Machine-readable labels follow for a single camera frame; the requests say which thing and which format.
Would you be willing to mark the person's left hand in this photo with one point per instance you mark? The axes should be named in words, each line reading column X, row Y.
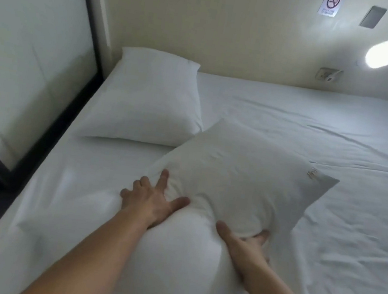
column 150, row 203

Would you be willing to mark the person's right hand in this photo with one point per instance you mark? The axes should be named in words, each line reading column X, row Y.
column 242, row 252

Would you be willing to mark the person's left middle finger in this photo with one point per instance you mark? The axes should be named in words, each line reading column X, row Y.
column 145, row 185

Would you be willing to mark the person's right thumb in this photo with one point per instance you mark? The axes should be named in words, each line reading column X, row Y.
column 225, row 231

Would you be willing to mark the person's left thumb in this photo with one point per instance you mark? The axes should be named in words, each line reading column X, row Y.
column 178, row 204

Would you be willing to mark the person's left little finger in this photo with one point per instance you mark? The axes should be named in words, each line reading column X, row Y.
column 126, row 194

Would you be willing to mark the white pillow with embroidered mark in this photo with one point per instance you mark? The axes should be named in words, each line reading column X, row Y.
column 244, row 173

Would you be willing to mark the person's left forearm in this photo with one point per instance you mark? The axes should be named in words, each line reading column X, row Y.
column 91, row 260

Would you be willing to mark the plain white pillow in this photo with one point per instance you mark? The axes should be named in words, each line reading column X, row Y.
column 146, row 99

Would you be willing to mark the white bed sheet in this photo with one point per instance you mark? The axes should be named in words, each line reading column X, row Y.
column 325, row 134

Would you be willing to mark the black-framed glass panel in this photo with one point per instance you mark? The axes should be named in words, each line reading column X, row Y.
column 30, row 57

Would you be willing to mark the no smoking sign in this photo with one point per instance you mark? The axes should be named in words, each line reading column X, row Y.
column 329, row 3

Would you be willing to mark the wall power socket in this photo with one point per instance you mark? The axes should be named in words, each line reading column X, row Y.
column 328, row 74

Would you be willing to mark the oval wall light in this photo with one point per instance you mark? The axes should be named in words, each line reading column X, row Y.
column 383, row 54

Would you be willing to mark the grey wall plate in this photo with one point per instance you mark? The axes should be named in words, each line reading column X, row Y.
column 373, row 17

